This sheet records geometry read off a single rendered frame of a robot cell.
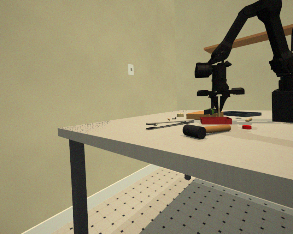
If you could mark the light wooden board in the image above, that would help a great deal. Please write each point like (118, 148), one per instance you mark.
(197, 115)

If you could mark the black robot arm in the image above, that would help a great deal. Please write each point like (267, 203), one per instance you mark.
(268, 11)

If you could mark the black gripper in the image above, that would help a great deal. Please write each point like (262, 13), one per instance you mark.
(219, 84)

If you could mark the red shallow tray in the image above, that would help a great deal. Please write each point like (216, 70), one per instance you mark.
(216, 121)

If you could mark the black-headed mallet with wooden handle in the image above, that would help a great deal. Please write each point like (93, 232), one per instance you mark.
(200, 132)

